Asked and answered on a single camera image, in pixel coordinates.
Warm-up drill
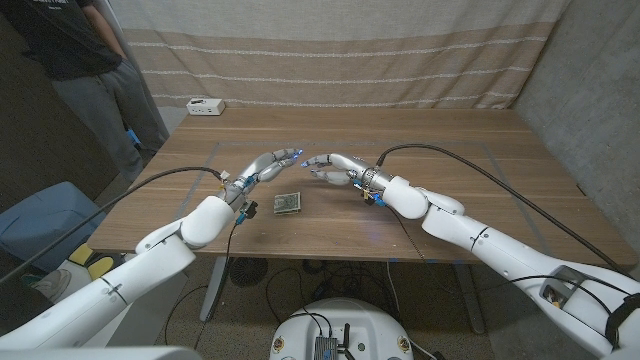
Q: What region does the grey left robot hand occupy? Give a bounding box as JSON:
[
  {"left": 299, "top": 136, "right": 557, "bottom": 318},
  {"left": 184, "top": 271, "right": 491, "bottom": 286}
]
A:
[{"left": 227, "top": 148, "right": 305, "bottom": 206}]

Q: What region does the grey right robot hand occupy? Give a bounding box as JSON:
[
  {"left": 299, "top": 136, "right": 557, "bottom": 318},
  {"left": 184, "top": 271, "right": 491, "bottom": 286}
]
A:
[{"left": 300, "top": 152, "right": 396, "bottom": 194}]

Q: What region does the one dollar bill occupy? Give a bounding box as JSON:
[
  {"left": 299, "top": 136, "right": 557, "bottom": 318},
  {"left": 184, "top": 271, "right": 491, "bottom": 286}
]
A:
[{"left": 272, "top": 191, "right": 302, "bottom": 215}]

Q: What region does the person's bare forearm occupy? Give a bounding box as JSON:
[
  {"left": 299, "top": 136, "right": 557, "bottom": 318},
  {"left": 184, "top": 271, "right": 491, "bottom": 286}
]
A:
[{"left": 82, "top": 3, "right": 127, "bottom": 61}]

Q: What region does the white power strip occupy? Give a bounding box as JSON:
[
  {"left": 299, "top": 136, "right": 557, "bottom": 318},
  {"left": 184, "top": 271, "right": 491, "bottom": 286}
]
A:
[{"left": 186, "top": 98, "right": 226, "bottom": 117}]

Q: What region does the black round floor fan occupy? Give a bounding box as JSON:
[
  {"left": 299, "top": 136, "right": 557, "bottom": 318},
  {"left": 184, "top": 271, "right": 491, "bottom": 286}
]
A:
[{"left": 229, "top": 257, "right": 269, "bottom": 289}]

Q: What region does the beige striped curtain backdrop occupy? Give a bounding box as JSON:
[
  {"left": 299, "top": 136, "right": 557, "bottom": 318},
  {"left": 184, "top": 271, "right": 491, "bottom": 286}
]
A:
[{"left": 108, "top": 0, "right": 571, "bottom": 110}]

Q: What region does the white table leg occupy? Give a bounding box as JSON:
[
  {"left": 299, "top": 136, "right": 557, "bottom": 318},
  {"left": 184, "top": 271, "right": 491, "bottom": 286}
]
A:
[{"left": 199, "top": 256, "right": 230, "bottom": 322}]

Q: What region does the white robot torso base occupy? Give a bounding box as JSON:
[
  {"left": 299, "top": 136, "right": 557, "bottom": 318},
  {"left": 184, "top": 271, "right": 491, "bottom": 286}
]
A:
[{"left": 269, "top": 298, "right": 415, "bottom": 360}]

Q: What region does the person in black shirt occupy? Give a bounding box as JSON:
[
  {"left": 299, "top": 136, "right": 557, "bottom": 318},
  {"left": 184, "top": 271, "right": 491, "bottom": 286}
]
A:
[{"left": 0, "top": 0, "right": 169, "bottom": 185}]

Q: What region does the grey table leg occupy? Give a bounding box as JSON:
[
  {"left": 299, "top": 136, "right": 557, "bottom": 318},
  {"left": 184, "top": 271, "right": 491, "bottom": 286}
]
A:
[{"left": 454, "top": 263, "right": 487, "bottom": 335}]

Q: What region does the grey electronics box on torso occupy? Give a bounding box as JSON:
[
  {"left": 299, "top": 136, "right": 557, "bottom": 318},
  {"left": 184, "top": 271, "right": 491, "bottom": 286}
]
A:
[{"left": 313, "top": 335, "right": 339, "bottom": 360}]

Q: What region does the black pedal with yellow pads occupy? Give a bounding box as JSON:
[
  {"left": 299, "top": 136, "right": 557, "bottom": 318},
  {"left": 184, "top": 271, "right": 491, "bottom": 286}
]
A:
[{"left": 68, "top": 243, "right": 126, "bottom": 284}]

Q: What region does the blue plastic storage bin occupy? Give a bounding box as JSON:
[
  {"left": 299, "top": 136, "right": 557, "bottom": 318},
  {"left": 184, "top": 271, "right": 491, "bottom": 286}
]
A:
[{"left": 0, "top": 180, "right": 107, "bottom": 274}]

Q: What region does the grey sneaker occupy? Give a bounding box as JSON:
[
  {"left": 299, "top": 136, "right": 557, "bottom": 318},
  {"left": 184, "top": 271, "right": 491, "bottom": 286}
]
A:
[{"left": 30, "top": 268, "right": 73, "bottom": 302}]

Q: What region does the person's dark trouser leg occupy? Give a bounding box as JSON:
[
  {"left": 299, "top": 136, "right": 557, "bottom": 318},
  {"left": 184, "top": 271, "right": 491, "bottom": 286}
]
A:
[{"left": 0, "top": 248, "right": 54, "bottom": 337}]

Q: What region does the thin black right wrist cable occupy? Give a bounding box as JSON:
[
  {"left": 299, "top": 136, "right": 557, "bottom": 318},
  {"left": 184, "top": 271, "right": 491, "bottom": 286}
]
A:
[{"left": 386, "top": 206, "right": 432, "bottom": 267}]

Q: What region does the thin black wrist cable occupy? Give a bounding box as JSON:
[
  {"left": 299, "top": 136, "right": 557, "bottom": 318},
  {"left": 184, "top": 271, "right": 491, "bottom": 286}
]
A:
[
  {"left": 193, "top": 221, "right": 239, "bottom": 351},
  {"left": 386, "top": 206, "right": 432, "bottom": 267}
]

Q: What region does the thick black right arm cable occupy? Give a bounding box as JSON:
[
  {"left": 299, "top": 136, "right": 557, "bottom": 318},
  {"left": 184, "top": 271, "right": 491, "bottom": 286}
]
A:
[{"left": 375, "top": 143, "right": 622, "bottom": 275}]

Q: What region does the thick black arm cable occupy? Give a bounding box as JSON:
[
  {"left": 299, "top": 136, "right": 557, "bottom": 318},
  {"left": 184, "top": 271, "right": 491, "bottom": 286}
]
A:
[
  {"left": 375, "top": 143, "right": 622, "bottom": 275},
  {"left": 0, "top": 166, "right": 224, "bottom": 285}
]

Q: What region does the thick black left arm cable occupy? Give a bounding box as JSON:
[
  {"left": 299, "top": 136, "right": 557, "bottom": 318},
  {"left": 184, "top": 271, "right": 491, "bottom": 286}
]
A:
[{"left": 0, "top": 166, "right": 224, "bottom": 285}]

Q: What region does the thin black left wrist cable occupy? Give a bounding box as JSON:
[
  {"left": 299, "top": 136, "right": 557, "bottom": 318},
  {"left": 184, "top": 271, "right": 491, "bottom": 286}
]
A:
[{"left": 193, "top": 221, "right": 239, "bottom": 351}]

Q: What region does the white floor cable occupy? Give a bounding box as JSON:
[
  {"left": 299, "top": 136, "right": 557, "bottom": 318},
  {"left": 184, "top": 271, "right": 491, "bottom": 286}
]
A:
[{"left": 385, "top": 259, "right": 402, "bottom": 315}]

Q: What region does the black looped floor cable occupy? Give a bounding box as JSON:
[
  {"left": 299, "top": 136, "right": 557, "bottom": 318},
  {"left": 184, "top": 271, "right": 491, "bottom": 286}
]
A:
[{"left": 263, "top": 267, "right": 307, "bottom": 326}]

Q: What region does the thin black right shoulder cable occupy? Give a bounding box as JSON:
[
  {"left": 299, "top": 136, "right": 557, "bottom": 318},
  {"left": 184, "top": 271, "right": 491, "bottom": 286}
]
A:
[{"left": 509, "top": 273, "right": 622, "bottom": 346}]

